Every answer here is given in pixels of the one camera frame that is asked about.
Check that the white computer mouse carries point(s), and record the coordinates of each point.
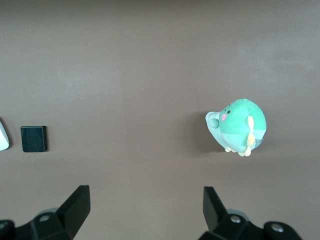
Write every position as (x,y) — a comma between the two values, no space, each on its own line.
(3,140)

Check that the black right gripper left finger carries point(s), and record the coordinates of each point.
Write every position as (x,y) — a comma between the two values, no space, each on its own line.
(72,212)

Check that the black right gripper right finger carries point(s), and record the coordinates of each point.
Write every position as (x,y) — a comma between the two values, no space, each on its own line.
(217,217)

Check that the black phone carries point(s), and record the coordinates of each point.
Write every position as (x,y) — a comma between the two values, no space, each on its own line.
(33,138)

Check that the green dinosaur plush toy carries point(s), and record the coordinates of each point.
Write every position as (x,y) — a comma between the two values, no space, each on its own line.
(237,120)

